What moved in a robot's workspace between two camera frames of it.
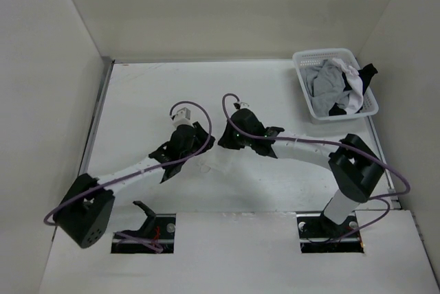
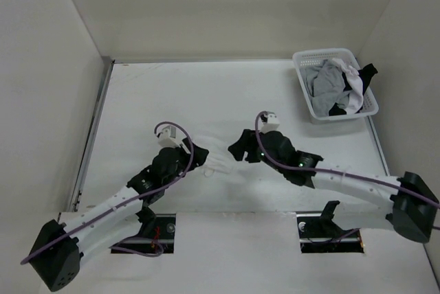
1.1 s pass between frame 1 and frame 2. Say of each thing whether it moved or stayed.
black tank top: stayed
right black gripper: moved
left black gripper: moved
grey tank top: stayed
